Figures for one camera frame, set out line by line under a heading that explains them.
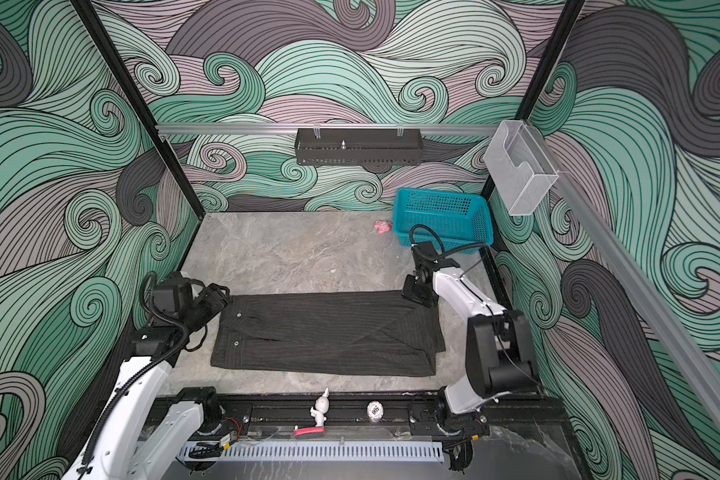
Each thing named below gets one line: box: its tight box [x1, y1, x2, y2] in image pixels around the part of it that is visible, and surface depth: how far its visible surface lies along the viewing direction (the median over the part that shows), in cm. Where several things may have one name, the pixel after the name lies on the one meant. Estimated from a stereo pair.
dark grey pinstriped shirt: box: [211, 290, 446, 376], surface depth 87 cm
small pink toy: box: [374, 220, 392, 234], surface depth 116 cm
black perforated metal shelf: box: [295, 128, 424, 167], surface depth 97 cm
